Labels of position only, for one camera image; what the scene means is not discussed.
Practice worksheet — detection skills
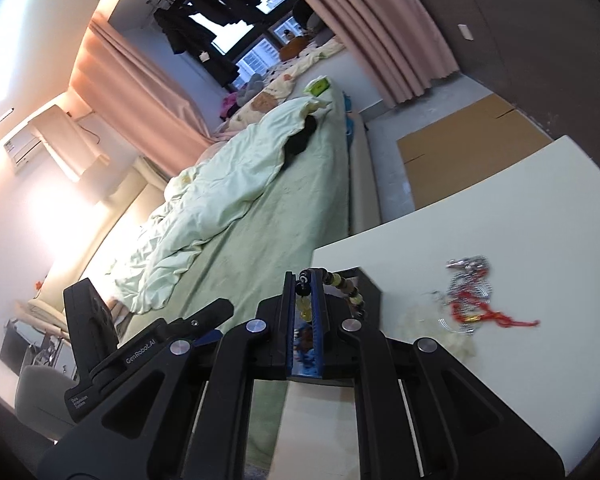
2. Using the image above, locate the black square jewelry box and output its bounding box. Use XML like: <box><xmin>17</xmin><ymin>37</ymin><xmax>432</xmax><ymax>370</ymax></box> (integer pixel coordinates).
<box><xmin>321</xmin><ymin>268</ymin><xmax>382</xmax><ymax>330</ymax></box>

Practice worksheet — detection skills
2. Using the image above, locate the red string bracelet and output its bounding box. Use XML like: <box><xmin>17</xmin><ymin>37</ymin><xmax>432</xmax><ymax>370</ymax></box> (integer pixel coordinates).
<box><xmin>450</xmin><ymin>268</ymin><xmax>541</xmax><ymax>330</ymax></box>

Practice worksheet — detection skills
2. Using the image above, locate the green bed with sheet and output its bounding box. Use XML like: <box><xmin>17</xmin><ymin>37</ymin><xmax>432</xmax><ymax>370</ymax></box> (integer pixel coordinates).
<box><xmin>78</xmin><ymin>79</ymin><xmax>383</xmax><ymax>470</ymax></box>

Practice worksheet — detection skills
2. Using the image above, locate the white translucent plastic bag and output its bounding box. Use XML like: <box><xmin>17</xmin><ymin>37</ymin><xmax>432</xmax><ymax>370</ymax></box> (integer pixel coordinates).
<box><xmin>396</xmin><ymin>294</ymin><xmax>476</xmax><ymax>362</ymax></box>

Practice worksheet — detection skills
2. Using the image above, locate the pale green crumpled duvet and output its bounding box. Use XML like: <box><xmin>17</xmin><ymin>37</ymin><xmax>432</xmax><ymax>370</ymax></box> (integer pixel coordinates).
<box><xmin>110</xmin><ymin>96</ymin><xmax>332</xmax><ymax>314</ymax></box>

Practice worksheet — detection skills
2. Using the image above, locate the black garment on bed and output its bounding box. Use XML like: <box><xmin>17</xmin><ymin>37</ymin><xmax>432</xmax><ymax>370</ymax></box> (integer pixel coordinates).
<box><xmin>283</xmin><ymin>115</ymin><xmax>317</xmax><ymax>169</ymax></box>

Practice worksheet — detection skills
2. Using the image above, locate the flat brown cardboard sheet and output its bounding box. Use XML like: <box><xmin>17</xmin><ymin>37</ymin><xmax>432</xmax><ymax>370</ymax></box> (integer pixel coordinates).
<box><xmin>398</xmin><ymin>93</ymin><xmax>552</xmax><ymax>209</ymax></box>

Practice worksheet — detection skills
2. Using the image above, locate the green tissue box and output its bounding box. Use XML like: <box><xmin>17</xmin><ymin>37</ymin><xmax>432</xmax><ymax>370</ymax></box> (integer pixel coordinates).
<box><xmin>303</xmin><ymin>76</ymin><xmax>330</xmax><ymax>96</ymax></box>

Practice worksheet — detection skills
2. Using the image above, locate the floral window seat cushion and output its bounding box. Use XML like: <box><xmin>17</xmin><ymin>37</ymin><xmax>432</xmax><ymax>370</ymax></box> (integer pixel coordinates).
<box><xmin>212</xmin><ymin>37</ymin><xmax>344</xmax><ymax>140</ymax></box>

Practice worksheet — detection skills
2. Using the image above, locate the pink curtain left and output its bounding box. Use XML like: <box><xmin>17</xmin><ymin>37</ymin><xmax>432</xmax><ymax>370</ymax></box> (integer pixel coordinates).
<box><xmin>70</xmin><ymin>12</ymin><xmax>214</xmax><ymax>176</ymax></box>

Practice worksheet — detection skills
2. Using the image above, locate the pink curtain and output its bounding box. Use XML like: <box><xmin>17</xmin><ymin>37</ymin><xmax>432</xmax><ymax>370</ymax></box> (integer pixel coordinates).
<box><xmin>70</xmin><ymin>12</ymin><xmax>214</xmax><ymax>176</ymax></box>
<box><xmin>306</xmin><ymin>0</ymin><xmax>460</xmax><ymax>107</ymax></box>

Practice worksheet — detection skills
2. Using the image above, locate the pink curtain right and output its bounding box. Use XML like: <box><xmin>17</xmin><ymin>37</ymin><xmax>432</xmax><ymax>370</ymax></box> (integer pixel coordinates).
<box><xmin>306</xmin><ymin>0</ymin><xmax>460</xmax><ymax>107</ymax></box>

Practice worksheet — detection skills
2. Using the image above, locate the grey chair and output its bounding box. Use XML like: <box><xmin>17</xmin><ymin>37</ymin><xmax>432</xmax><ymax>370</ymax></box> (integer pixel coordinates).
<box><xmin>15</xmin><ymin>365</ymin><xmax>76</xmax><ymax>441</ymax></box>

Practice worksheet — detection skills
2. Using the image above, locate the black phone on mount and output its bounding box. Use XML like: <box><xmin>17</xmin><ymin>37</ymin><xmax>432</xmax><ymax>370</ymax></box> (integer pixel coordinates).
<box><xmin>64</xmin><ymin>278</ymin><xmax>118</xmax><ymax>378</ymax></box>

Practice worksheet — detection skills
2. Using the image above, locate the white wall switch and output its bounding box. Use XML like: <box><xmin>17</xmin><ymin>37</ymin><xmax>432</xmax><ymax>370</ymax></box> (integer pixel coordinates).
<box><xmin>457</xmin><ymin>24</ymin><xmax>475</xmax><ymax>41</ymax></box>

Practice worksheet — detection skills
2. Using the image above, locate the wall air conditioner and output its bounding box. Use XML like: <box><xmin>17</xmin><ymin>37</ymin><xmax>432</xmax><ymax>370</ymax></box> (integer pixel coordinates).
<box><xmin>3</xmin><ymin>126</ymin><xmax>43</xmax><ymax>174</ymax></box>

